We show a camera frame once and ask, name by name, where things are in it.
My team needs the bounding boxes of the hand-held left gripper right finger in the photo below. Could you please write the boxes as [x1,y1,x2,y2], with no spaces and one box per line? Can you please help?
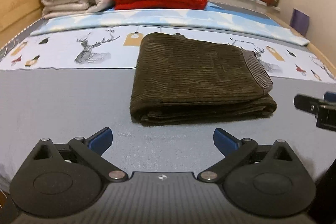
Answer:
[197,128,294,183]

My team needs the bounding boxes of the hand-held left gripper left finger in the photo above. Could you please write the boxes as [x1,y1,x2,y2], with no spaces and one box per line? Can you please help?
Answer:
[31,127,130,183]

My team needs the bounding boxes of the brown corduroy pants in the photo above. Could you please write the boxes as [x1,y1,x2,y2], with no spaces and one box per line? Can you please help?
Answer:
[130,32,278,126]

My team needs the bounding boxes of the purple board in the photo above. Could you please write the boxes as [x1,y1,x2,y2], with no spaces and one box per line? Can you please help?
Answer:
[290,9,310,37]

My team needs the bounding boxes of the dark cloth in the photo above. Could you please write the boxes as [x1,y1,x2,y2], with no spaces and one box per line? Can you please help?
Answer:
[308,158,336,224]

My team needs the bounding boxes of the light blue blanket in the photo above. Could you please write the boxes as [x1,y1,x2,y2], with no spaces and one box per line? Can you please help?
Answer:
[30,9,310,46]

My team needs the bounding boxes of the wooden bed frame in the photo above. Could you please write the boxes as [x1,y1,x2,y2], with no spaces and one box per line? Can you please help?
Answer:
[278,19,336,77]

